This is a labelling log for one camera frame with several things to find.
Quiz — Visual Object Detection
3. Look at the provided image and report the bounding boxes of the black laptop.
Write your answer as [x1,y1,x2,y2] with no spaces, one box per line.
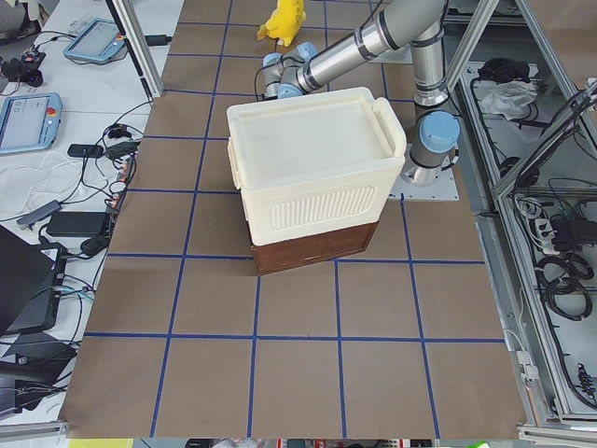
[1,228,66,335]

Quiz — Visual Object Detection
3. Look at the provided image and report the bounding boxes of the yellow plush dinosaur toy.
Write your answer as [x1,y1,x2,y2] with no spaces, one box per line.
[257,0,307,48]

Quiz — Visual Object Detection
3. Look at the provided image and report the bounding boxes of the black power brick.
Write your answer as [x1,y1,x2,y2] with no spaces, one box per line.
[47,211,107,237]

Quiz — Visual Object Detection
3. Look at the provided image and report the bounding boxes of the blue teach pendant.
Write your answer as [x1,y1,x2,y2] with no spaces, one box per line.
[1,92,62,155]
[62,19,126,65]

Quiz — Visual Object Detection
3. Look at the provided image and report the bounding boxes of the cream plastic storage box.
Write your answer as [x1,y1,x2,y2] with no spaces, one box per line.
[227,87,407,246]

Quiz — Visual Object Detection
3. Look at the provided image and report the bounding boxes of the blue teach pendant far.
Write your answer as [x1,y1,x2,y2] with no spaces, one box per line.
[62,19,126,65]

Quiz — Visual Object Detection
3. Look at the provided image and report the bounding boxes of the white crumpled cloth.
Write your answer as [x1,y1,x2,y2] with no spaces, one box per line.
[479,80,537,120]

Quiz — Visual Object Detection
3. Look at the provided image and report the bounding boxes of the blue teach pendant near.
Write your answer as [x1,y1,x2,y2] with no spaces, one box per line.
[1,92,62,155]

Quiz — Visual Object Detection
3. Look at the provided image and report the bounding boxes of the aluminium frame post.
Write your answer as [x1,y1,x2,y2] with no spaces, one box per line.
[105,0,163,102]

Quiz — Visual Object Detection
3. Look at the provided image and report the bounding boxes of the silver robot arm near drawer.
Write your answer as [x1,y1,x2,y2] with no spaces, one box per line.
[245,1,443,188]

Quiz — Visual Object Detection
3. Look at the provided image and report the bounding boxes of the dark wooden drawer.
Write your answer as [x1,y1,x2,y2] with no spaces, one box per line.
[251,221,379,275]

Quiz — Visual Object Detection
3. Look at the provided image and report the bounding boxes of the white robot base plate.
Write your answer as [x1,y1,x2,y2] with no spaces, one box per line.
[388,144,460,202]

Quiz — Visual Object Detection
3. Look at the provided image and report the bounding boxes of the black power adapter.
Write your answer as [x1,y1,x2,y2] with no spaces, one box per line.
[146,35,172,47]

